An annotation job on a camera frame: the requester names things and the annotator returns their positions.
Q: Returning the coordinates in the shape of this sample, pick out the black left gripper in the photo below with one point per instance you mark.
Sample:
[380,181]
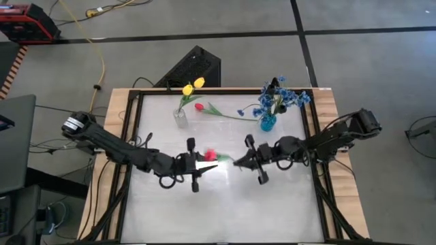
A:
[187,163]

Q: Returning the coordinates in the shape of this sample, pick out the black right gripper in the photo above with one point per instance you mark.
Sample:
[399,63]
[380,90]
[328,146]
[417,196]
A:
[265,154]

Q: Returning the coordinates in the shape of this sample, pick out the clear textured glass vase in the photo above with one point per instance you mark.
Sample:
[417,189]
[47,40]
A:
[180,119]

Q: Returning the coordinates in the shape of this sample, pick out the blue artificial flower bunch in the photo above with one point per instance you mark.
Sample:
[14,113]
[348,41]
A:
[293,97]
[240,112]

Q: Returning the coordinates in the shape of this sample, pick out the yellow artificial tulip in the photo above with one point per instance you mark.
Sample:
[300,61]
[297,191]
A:
[187,90]
[199,82]

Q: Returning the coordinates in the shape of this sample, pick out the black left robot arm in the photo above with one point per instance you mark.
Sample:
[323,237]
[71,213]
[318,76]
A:
[112,148]

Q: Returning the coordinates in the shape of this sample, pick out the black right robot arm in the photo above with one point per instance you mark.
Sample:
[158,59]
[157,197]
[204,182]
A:
[334,136]

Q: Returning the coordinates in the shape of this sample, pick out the blue textured glass vase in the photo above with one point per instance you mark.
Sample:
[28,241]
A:
[268,124]

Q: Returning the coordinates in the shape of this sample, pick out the black computer tower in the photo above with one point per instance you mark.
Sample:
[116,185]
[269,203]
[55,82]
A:
[194,66]

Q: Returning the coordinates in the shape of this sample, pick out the wooden table board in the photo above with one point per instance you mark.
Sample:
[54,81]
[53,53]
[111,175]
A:
[117,102]

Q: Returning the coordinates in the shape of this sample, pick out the black base bar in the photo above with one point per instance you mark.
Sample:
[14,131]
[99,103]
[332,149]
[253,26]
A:
[54,183]

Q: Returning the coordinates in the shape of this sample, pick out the yellow extension plug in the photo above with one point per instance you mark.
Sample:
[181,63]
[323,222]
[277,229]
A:
[92,13]

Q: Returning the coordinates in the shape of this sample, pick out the grey flat panel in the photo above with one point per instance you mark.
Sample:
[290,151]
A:
[17,146]

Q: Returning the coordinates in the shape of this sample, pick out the black mat orange striped edge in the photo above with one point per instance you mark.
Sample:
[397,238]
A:
[7,64]

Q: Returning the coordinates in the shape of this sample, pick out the red black equipment case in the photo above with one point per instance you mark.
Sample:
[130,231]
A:
[24,24]

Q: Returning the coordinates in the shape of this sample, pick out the black aluminium table frame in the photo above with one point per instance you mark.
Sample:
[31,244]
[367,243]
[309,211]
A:
[231,92]

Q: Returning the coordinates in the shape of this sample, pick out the black curved bracket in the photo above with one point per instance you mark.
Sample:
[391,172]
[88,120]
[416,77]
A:
[274,84]

